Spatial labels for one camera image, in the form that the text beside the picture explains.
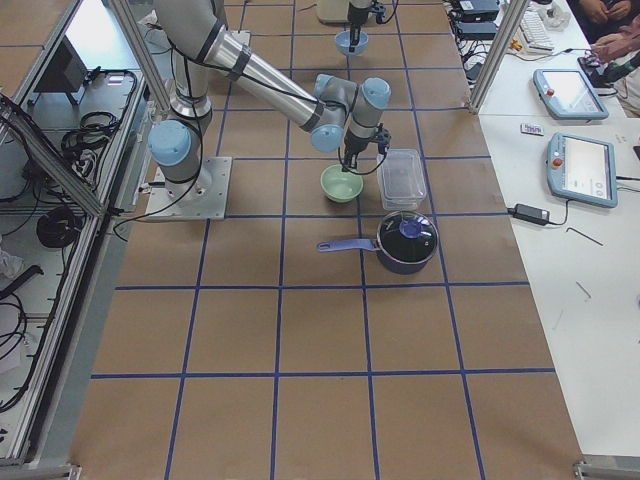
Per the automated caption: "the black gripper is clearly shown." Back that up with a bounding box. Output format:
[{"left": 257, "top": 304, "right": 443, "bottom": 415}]
[
  {"left": 348, "top": 0, "right": 385, "bottom": 53},
  {"left": 342, "top": 124, "right": 390, "bottom": 172}
]

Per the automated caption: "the blue bowl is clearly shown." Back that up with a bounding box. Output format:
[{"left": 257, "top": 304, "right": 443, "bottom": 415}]
[{"left": 335, "top": 31, "right": 369, "bottom": 56}]

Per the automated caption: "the green bowl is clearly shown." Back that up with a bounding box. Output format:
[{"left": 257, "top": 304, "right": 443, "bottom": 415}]
[{"left": 320, "top": 165, "right": 364, "bottom": 203}]

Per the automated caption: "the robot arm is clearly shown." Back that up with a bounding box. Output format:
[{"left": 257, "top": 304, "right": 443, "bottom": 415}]
[{"left": 153, "top": 1, "right": 391, "bottom": 173}]

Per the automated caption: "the clear plastic food container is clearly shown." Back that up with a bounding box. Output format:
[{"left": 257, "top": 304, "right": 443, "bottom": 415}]
[{"left": 377, "top": 149, "right": 427, "bottom": 211}]

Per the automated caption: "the blue saucepan with lid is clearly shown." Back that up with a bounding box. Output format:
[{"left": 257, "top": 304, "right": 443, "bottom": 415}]
[{"left": 316, "top": 211, "right": 439, "bottom": 275}]

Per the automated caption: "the white keyboard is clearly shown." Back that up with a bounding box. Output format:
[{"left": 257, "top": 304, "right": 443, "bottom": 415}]
[{"left": 518, "top": 11, "right": 555, "bottom": 54}]

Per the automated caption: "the black power adapter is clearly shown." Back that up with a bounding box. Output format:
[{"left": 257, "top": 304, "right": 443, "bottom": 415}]
[{"left": 507, "top": 203, "right": 550, "bottom": 226}]

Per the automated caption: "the teach pendant far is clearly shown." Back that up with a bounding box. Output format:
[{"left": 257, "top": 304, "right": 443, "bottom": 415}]
[{"left": 532, "top": 69, "right": 609, "bottom": 120}]

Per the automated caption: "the teach pendant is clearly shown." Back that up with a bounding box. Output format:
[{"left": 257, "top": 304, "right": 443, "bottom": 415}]
[
  {"left": 546, "top": 132, "right": 618, "bottom": 208},
  {"left": 532, "top": 69, "right": 609, "bottom": 120}
]

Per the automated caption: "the teach pendant near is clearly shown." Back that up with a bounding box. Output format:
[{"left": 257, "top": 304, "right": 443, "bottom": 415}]
[{"left": 546, "top": 132, "right": 618, "bottom": 208}]

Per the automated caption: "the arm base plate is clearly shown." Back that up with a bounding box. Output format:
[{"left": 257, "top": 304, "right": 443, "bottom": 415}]
[{"left": 145, "top": 157, "right": 233, "bottom": 222}]

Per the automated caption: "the aluminium frame post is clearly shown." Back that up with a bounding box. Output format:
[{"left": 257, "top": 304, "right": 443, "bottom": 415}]
[{"left": 468, "top": 0, "right": 528, "bottom": 114}]

